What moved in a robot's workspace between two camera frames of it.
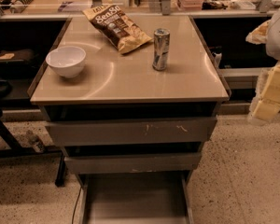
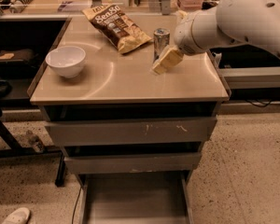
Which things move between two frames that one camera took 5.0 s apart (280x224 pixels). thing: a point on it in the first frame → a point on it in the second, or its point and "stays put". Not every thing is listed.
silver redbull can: x=161 y=49 stays put
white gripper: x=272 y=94 → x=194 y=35
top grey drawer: x=142 y=132 stays put
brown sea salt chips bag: x=118 y=27 stays put
